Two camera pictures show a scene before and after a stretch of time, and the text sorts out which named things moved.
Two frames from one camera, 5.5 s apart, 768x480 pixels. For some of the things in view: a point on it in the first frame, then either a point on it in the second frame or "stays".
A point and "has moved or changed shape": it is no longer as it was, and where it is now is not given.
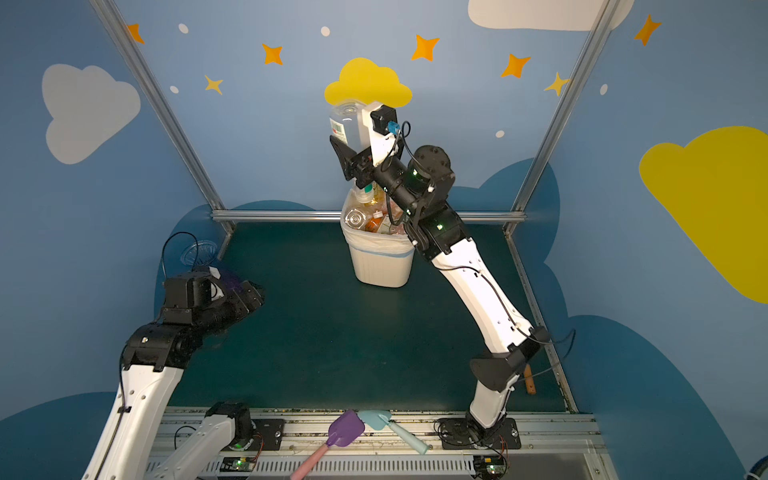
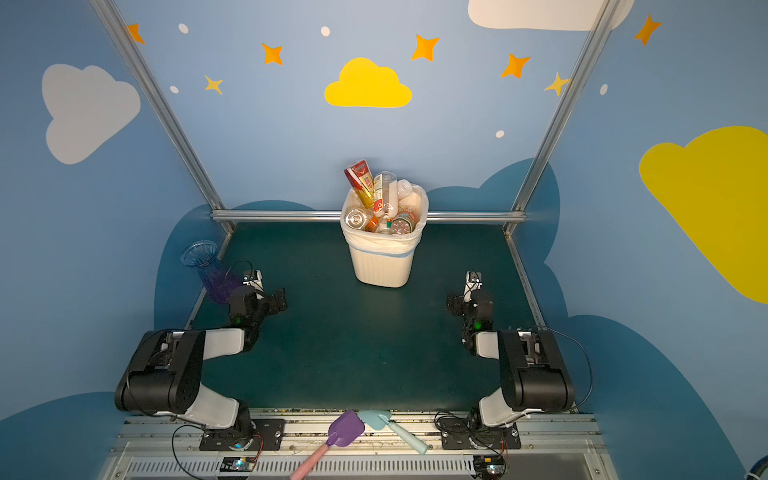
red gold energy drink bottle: x=379 y=201 has moved or changed shape
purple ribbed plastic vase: x=199 y=253 stays
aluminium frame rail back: x=337 y=216 stays
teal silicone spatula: x=379 y=418 stays
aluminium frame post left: x=116 y=25 stays
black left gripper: x=241 y=294 -> x=271 y=301
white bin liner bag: x=369 y=240 stays
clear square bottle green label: x=345 y=125 -> x=385 y=197
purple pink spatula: x=345 y=430 stays
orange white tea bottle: x=373 y=224 stays
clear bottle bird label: x=355 y=219 stays
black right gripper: x=360 y=162 -> x=459 y=303
